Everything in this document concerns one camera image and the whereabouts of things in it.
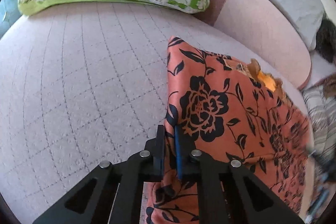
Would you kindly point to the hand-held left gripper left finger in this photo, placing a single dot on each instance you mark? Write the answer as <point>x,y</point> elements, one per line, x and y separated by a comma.
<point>159,153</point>

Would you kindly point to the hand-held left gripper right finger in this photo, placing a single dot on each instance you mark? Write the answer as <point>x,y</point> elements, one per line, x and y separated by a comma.
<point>179,155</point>

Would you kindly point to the orange black floral garment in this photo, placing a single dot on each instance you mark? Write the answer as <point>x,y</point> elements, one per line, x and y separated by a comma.
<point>220,119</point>

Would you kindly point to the pink quilted sofa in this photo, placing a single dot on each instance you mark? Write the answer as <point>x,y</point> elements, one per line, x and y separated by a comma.
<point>78,77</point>

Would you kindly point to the dark furry object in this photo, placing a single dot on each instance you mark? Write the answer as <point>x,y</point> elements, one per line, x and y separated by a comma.
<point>326,37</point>

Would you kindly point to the striped grey cloth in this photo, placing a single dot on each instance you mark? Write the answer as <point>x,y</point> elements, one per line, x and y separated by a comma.
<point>321,113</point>

